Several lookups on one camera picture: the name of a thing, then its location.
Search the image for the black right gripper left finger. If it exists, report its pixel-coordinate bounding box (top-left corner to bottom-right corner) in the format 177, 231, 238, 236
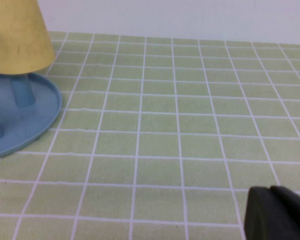
244, 186, 299, 240

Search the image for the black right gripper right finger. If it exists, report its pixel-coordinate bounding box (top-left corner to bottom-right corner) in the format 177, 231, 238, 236
269, 184, 300, 240

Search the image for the blue cup stand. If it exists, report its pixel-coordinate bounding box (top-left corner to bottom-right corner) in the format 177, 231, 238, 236
0, 68, 63, 161

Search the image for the yellow plastic cup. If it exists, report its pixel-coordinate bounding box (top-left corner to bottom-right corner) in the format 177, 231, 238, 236
0, 0, 56, 75

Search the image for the green checkered tablecloth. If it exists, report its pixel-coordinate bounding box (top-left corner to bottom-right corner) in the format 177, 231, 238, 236
0, 31, 300, 240

